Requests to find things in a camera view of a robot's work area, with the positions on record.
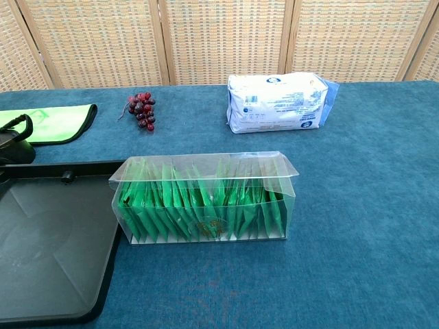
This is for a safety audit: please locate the white blue tissue pack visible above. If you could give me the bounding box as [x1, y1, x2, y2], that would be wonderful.
[226, 72, 340, 134]

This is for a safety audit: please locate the blue carpet table cloth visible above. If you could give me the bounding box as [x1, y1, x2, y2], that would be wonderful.
[0, 80, 439, 329]

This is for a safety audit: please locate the red grape bunch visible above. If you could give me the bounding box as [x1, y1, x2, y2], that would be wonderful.
[118, 91, 157, 132]

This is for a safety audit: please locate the green cloth bag black trim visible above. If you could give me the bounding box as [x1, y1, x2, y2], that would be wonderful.
[0, 103, 99, 147]

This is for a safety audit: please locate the woven rattan folding screen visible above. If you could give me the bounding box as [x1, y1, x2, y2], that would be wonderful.
[0, 0, 439, 93]

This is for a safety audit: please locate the clear plastic box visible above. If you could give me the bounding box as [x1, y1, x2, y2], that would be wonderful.
[108, 150, 300, 245]

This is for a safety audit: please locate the black plastic tray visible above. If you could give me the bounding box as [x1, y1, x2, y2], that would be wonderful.
[0, 160, 125, 325]

